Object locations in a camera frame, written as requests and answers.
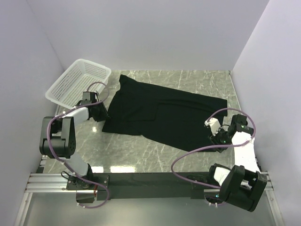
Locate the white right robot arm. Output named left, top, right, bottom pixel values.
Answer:
left=205, top=114, right=267, bottom=212

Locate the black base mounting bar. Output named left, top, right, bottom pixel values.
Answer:
left=66, top=172, right=219, bottom=201

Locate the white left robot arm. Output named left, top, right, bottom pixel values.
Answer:
left=39, top=91, right=109, bottom=190

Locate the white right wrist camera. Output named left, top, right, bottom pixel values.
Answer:
left=205, top=118, right=221, bottom=136

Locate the aluminium frame rail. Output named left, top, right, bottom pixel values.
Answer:
left=25, top=173, right=67, bottom=193

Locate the white plastic basket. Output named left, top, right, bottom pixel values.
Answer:
left=45, top=59, right=111, bottom=109

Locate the black t shirt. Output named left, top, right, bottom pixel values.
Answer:
left=102, top=75, right=227, bottom=152

